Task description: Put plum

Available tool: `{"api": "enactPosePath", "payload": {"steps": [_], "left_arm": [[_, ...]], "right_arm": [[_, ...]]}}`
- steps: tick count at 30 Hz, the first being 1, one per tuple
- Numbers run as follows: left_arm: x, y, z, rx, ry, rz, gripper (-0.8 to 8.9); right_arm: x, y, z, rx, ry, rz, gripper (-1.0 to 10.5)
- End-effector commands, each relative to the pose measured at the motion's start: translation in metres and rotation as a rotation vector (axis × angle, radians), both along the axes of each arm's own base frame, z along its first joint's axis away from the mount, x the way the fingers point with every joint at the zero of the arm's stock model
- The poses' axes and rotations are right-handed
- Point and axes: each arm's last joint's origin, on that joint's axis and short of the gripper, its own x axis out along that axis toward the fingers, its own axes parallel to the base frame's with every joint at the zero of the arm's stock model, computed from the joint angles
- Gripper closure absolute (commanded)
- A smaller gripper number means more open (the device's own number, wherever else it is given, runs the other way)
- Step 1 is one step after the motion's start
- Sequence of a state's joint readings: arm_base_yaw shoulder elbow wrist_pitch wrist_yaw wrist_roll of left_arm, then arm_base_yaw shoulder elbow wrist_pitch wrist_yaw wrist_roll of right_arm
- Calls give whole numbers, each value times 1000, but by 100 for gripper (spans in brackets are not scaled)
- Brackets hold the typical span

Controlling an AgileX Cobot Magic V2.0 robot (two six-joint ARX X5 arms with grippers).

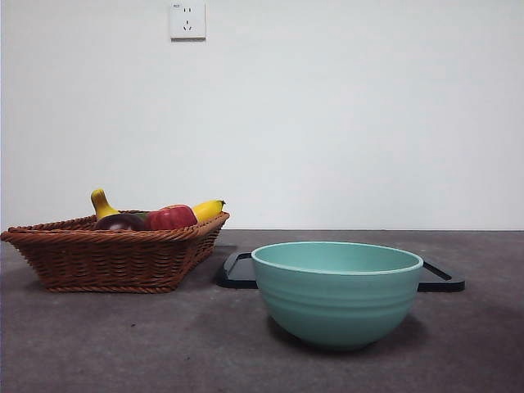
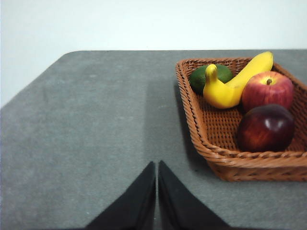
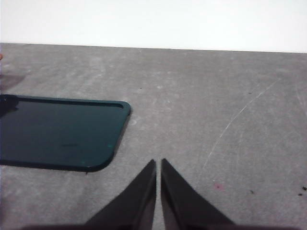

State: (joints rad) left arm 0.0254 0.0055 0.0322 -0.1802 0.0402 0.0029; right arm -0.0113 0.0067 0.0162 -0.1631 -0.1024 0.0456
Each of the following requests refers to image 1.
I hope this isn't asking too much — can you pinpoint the yellow banana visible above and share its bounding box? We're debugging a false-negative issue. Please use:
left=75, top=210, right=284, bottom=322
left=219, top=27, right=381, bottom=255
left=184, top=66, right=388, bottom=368
left=90, top=188, right=228, bottom=224

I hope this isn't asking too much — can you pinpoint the dark purple plum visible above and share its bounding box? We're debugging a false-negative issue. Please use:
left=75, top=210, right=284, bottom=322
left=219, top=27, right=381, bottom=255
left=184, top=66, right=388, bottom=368
left=94, top=212, right=147, bottom=232

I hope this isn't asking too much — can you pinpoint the white wall socket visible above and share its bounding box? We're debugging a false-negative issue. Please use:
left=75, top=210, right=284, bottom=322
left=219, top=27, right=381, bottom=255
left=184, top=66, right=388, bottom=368
left=169, top=0, right=207, bottom=41

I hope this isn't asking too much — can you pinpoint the teal ribbed bowl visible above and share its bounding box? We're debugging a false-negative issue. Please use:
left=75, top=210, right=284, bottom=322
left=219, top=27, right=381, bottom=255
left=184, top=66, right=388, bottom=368
left=250, top=241, right=424, bottom=352

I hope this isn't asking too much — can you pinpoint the red bell pepper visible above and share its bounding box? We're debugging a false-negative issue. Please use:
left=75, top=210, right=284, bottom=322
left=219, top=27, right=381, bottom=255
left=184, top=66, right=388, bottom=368
left=145, top=204, right=199, bottom=231

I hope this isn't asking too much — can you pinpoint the black rectangular tray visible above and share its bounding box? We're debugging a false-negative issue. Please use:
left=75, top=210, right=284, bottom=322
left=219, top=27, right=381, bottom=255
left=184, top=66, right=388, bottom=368
left=215, top=251, right=467, bottom=293

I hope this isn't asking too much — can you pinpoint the brown wicker basket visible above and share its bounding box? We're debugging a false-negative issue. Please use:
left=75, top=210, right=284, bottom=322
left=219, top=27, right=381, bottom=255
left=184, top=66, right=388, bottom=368
left=0, top=210, right=231, bottom=294

